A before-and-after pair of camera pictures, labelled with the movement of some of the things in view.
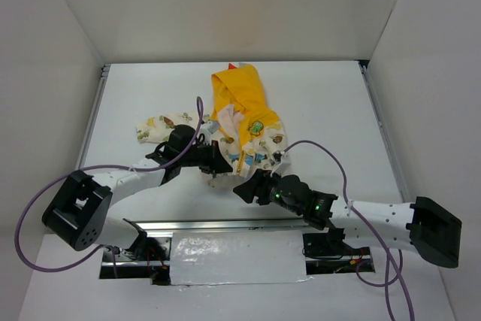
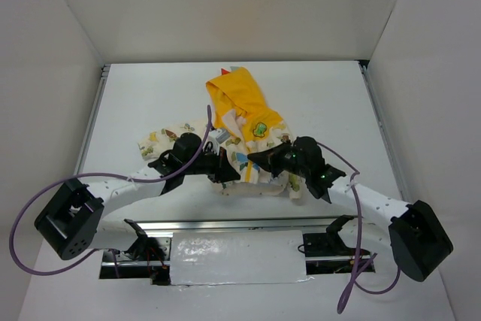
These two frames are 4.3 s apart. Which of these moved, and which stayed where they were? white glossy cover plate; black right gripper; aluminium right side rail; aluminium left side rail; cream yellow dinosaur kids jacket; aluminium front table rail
Moved: cream yellow dinosaur kids jacket; black right gripper
Stayed: aluminium right side rail; aluminium left side rail; aluminium front table rail; white glossy cover plate
